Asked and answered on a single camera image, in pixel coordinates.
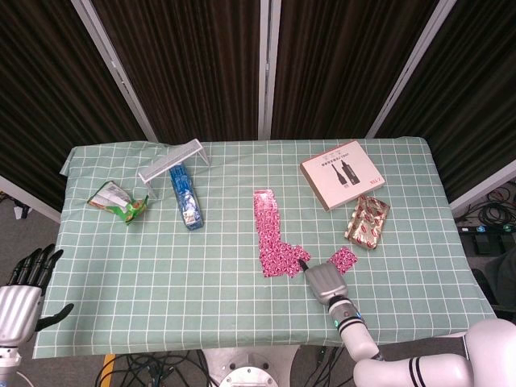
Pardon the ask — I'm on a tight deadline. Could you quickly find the white partition post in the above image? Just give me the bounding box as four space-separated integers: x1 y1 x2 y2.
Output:
365 0 461 139
70 0 167 143
257 0 282 140

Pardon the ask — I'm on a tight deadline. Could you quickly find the pink glitter diamond-shaped piece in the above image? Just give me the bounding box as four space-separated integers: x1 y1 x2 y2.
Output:
327 246 360 277

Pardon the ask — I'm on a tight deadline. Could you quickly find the black floor cable bundle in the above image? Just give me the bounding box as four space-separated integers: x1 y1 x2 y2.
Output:
114 348 213 387
455 181 516 227
300 345 352 387

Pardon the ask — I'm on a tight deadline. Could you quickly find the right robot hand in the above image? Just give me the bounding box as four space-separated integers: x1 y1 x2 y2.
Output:
297 257 350 306

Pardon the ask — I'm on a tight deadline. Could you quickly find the blue printed carton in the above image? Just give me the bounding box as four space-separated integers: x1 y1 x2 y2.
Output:
168 162 204 232

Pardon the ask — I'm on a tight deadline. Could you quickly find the white metal shelf rack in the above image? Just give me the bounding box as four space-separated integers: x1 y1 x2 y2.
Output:
138 138 212 201

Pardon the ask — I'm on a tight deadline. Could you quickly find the white partition base rail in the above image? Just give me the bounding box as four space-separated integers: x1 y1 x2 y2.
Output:
0 174 62 223
448 160 516 218

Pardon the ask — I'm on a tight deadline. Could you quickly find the gold red snack packet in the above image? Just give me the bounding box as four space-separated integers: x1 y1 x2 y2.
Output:
343 194 391 252

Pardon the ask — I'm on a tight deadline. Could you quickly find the beige product box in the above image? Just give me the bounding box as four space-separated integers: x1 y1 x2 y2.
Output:
299 139 386 213

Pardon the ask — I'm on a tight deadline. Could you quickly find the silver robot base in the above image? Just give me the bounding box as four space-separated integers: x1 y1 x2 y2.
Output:
201 346 300 387

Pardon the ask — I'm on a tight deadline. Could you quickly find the green checked tablecloth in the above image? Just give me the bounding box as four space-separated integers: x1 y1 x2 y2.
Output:
31 135 503 360

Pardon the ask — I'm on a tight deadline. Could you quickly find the black power strip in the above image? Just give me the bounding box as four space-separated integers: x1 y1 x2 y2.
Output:
457 223 516 235

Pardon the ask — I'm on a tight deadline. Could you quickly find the green snack bag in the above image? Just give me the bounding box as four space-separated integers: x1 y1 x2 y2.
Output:
87 180 151 227

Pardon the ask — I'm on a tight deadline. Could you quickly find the yellow cable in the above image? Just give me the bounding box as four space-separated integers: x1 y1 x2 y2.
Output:
94 353 117 387

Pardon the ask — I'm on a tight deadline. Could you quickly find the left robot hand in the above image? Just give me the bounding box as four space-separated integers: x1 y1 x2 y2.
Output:
0 243 75 348

